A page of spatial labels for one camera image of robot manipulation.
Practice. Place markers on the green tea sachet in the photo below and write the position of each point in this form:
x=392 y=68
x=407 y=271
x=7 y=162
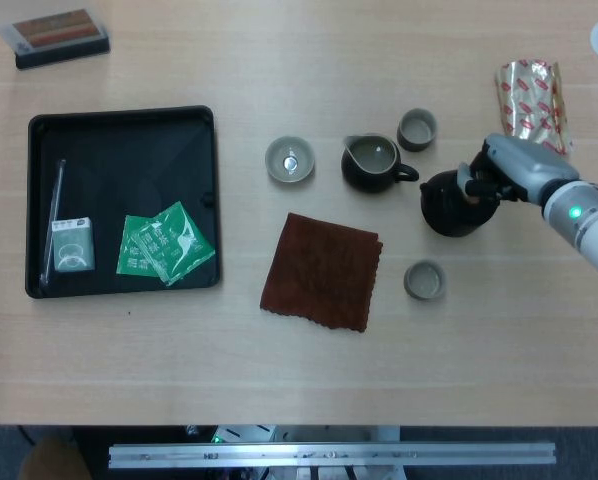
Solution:
x=131 y=257
x=174 y=240

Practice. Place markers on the brown folded cloth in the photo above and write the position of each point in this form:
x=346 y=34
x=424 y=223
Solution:
x=319 y=272

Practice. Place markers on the gold red-print foil packet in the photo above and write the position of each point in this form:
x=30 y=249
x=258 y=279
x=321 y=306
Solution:
x=529 y=100

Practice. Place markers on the grey scalloped tea bowl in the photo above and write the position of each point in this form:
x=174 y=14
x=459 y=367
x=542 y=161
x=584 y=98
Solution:
x=289 y=160

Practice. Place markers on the black square plastic tray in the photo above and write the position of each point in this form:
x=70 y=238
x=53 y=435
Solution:
x=129 y=160

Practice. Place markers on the dark green ceramic teacup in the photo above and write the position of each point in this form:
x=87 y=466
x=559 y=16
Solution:
x=425 y=281
x=417 y=131

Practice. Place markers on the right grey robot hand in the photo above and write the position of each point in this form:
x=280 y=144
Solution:
x=529 y=162

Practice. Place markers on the aluminium profile rail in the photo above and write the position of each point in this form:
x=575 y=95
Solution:
x=329 y=455

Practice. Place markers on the black ceramic pitcher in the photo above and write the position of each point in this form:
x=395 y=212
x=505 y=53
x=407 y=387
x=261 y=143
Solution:
x=369 y=180

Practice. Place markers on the grey tissue pack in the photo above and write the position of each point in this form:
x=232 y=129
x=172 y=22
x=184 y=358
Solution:
x=74 y=247

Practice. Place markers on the clear plastic stirring rod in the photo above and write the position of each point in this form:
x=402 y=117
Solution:
x=57 y=190

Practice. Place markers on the box with brown lid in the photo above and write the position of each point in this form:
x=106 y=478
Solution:
x=59 y=42

